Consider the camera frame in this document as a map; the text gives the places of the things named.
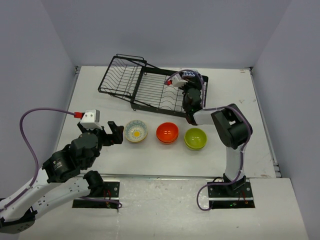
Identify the white floral bowl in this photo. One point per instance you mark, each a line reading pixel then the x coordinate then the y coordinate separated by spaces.
pixel 135 141

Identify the lime green bowl front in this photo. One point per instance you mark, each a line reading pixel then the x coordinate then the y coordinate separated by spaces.
pixel 195 137

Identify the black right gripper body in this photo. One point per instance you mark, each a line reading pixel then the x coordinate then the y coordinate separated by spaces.
pixel 186 88

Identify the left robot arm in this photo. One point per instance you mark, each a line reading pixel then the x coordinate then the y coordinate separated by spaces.
pixel 65 176

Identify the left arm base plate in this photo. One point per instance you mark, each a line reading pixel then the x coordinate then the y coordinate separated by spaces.
pixel 110 191

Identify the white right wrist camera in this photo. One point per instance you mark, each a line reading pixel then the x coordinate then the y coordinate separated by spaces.
pixel 177 81

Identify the blue patterned bowl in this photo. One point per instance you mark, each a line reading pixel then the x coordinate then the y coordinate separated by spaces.
pixel 189 74

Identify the lime green bowl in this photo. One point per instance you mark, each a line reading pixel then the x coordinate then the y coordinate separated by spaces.
pixel 194 148
pixel 195 137

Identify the orange bowl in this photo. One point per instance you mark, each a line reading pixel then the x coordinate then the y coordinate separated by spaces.
pixel 167 131
pixel 167 142

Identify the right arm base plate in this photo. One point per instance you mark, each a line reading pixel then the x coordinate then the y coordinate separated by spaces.
pixel 223 197

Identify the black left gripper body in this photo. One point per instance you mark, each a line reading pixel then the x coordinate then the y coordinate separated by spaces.
pixel 105 139

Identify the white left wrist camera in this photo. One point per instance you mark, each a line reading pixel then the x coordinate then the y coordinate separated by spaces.
pixel 91 120

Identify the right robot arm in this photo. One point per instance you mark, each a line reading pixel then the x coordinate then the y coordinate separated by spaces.
pixel 232 127

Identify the orange bowl front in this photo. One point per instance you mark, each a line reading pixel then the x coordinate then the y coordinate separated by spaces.
pixel 167 142

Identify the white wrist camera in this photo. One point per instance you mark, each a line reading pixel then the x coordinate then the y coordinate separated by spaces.
pixel 91 120
pixel 177 81

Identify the black wire dish rack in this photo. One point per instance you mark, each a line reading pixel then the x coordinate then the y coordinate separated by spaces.
pixel 132 79

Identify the yellow checkered white bowl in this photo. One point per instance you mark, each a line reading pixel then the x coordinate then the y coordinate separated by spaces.
pixel 136 129

